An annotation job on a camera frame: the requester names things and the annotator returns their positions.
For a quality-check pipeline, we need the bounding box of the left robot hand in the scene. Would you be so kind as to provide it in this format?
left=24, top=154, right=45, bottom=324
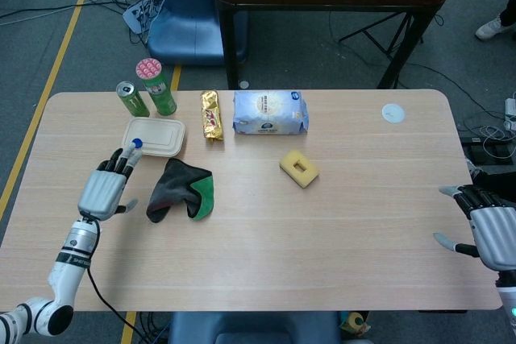
left=77, top=144, right=143, bottom=222

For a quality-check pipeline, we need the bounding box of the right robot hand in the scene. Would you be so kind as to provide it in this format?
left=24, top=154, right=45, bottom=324
left=433, top=184, right=516, bottom=272

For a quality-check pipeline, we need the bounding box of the green and black cloth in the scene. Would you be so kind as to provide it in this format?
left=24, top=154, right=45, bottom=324
left=146, top=158, right=216, bottom=223

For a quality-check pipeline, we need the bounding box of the beige lidded lunch box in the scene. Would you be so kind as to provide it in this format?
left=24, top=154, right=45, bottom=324
left=122, top=117, right=187, bottom=158

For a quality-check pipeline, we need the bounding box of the green drink can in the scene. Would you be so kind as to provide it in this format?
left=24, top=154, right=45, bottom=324
left=115, top=81, right=151, bottom=118

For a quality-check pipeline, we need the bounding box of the green chips tube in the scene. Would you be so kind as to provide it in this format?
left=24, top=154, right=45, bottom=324
left=135, top=58, right=178, bottom=117

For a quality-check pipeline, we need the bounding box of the white power strip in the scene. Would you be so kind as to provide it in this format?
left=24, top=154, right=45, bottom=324
left=504, top=97, right=516, bottom=131

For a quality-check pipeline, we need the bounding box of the gold snack packet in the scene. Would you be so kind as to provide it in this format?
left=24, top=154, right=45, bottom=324
left=200, top=89, right=225, bottom=143

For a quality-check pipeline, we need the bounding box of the yellow tape roll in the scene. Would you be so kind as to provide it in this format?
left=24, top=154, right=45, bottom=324
left=338, top=311, right=374, bottom=337

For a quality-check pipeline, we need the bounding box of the blue machine base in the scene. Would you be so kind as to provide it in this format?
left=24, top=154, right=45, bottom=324
left=147, top=0, right=249, bottom=66

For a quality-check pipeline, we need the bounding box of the blue tissue pack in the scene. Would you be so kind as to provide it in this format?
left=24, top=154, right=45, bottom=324
left=232, top=89, right=310, bottom=136

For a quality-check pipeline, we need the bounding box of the yellow sponge with hole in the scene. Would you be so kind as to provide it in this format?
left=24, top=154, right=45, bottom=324
left=278, top=149, right=321, bottom=190

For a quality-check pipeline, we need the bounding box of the blue robot torso base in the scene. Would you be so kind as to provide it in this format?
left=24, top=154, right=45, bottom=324
left=167, top=311, right=343, bottom=344

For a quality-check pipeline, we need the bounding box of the white shoe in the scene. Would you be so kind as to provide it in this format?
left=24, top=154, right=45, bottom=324
left=475, top=16, right=516, bottom=41

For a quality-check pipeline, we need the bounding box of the black floor base plate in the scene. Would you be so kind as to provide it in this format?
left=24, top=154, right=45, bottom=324
left=459, top=136, right=516, bottom=166

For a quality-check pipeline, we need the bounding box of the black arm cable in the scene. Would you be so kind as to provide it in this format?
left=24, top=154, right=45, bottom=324
left=82, top=214, right=148, bottom=343

